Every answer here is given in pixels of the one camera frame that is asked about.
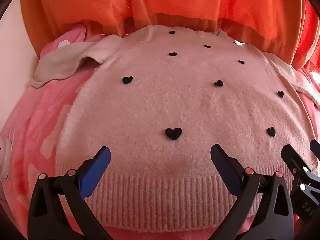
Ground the pink cloth with white dot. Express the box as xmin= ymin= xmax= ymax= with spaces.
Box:
xmin=40 ymin=24 xmax=87 ymax=58

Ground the pink printed blanket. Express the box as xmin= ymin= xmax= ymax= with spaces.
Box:
xmin=0 ymin=30 xmax=320 ymax=240

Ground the pink sweater with black hearts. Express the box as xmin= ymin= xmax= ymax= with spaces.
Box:
xmin=34 ymin=25 xmax=320 ymax=233

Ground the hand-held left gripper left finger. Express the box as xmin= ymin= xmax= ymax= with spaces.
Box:
xmin=27 ymin=146 xmax=113 ymax=240

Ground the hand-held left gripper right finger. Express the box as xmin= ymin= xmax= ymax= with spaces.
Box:
xmin=211 ymin=144 xmax=294 ymax=240

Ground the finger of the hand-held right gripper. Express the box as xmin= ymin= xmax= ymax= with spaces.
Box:
xmin=281 ymin=144 xmax=320 ymax=227
xmin=309 ymin=140 xmax=320 ymax=160

